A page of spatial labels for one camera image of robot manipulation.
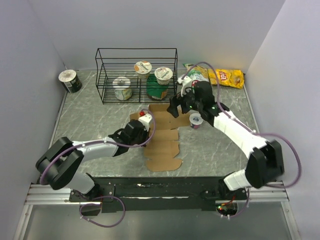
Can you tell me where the green lidded brown jar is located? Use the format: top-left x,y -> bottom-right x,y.
146,74 -> 169,101

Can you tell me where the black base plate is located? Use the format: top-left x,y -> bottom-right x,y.
67,176 -> 251,213

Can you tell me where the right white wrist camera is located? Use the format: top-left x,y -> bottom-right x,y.
177,76 -> 193,97

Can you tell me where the pale yogurt cup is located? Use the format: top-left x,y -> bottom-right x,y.
112,76 -> 132,101

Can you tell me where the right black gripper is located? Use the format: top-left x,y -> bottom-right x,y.
166,85 -> 203,119

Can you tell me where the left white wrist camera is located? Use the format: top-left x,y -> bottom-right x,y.
138,111 -> 153,131

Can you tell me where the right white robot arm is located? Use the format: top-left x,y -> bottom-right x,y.
167,78 -> 285,200

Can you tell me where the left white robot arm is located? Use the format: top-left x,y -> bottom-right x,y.
35,114 -> 153,201

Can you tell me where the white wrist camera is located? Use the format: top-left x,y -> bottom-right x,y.
177,76 -> 193,97
138,111 -> 153,131

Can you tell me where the black chips can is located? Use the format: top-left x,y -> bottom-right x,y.
58,69 -> 82,93

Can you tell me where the black wire rack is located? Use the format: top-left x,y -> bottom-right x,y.
95,47 -> 178,104

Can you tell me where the yellow Lays chips bag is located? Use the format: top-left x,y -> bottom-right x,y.
208,68 -> 245,89

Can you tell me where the brown cardboard box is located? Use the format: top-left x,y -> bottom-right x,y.
143,103 -> 190,172

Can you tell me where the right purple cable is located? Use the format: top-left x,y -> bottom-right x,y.
178,61 -> 303,218

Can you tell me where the aluminium rail frame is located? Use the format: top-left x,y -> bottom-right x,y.
12,72 -> 303,240

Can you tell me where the orange yogurt cup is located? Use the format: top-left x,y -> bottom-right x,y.
134,60 -> 152,79

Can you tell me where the green Chuba chips bag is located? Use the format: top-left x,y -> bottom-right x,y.
183,63 -> 209,86

